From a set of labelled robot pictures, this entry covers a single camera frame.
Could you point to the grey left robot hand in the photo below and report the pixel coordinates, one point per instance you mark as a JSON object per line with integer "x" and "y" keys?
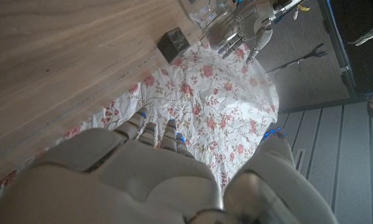
{"x": 257, "y": 15}

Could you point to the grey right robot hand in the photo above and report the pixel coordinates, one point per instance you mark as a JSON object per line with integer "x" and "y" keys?
{"x": 127, "y": 180}

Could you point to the clear glass salt shaker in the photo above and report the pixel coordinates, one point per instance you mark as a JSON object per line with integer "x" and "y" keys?
{"x": 220, "y": 31}

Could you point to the dark grey block cube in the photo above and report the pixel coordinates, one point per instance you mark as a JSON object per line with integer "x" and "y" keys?
{"x": 173, "y": 43}

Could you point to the floral backdrop cloth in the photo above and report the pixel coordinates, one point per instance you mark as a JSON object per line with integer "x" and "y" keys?
{"x": 211, "y": 99}

